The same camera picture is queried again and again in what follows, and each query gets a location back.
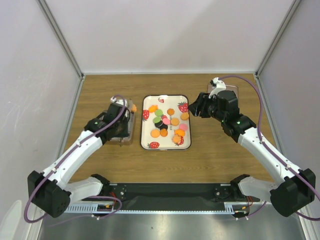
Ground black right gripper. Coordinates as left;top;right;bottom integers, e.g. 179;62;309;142
187;92;226;123

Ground orange fish cookie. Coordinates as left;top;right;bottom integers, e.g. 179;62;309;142
174;129;186;137
130;104;137;113

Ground pink sandwich cookie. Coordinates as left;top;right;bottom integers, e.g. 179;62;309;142
162;118;171;125

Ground green round cookie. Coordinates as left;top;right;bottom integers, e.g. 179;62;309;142
154;109;163;117
152;116;162;124

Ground metal serving tongs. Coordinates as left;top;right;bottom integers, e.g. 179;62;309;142
119;99;135;146

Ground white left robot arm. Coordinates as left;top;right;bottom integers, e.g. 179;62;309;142
23;100;135;223

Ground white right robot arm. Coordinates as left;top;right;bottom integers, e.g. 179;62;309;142
188;90;320;217

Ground gold cookie tin box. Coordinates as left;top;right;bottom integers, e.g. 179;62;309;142
102;108;135;146

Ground gold tin lid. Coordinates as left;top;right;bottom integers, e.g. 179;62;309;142
206;83;239;98

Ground white strawberry tray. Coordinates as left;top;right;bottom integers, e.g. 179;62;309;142
140;94;192;151

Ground orange flower cookie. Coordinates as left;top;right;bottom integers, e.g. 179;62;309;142
172;134;181;144

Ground round biscuit lower left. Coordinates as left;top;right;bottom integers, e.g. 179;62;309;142
150;129;160;138

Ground black sandwich cookie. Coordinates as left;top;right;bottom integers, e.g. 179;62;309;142
159;124;168;133

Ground orange chocolate chip cookie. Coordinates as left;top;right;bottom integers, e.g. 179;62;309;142
160;128;168;137

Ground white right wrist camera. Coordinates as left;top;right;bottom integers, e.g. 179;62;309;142
208;77;227;99

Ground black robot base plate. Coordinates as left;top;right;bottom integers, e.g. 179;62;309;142
109;183;255;205

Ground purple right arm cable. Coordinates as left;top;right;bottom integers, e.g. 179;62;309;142
219;75;320;222

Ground white cable duct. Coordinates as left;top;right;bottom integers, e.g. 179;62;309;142
65;200;248;214

